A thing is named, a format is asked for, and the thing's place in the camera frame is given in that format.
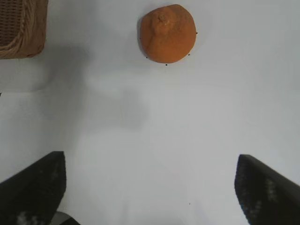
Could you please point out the woven wicker basket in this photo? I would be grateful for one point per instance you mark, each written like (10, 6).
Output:
(20, 28)

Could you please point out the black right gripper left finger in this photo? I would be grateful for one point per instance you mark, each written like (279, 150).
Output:
(30, 192)

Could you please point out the orange fruit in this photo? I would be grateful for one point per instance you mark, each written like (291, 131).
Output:
(167, 35)

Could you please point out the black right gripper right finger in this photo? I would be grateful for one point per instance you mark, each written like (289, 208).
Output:
(269, 194)

